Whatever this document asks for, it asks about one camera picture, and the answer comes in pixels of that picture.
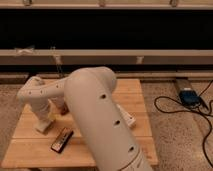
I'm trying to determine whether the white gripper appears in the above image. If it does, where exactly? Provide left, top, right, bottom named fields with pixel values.
left=32, top=102, right=52, bottom=127

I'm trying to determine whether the white sponge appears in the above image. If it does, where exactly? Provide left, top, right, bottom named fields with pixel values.
left=35, top=121, right=52, bottom=133

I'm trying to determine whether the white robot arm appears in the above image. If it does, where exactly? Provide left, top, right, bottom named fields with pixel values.
left=17, top=67, right=153, bottom=171

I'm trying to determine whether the brown small object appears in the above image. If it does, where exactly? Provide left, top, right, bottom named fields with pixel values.
left=60, top=104, right=69, bottom=115

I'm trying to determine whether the dark red chocolate bar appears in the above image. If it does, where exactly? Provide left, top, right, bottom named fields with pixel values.
left=51, top=127, right=74, bottom=153

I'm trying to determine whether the blue power adapter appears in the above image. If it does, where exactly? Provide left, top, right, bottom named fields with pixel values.
left=179, top=89, right=199, bottom=106

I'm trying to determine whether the metal rail beam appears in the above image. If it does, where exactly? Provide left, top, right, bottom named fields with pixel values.
left=0, top=49, right=213, bottom=65

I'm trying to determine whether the black cable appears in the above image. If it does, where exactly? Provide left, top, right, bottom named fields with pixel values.
left=153, top=79, right=213, bottom=169

